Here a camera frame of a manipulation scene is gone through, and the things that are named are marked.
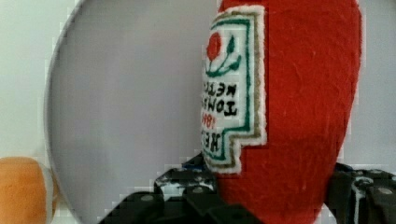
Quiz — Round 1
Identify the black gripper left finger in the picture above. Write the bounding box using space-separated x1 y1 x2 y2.
98 154 263 224

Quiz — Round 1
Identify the grey round plate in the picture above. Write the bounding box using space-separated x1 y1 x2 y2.
44 0 396 224

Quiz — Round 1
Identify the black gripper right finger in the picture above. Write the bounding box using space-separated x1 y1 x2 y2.
324 163 396 224

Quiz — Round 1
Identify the orange toy fruit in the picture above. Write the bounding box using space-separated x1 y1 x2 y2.
0 157 59 224

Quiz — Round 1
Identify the red plush ketchup bottle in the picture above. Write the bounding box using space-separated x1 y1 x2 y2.
201 0 361 224

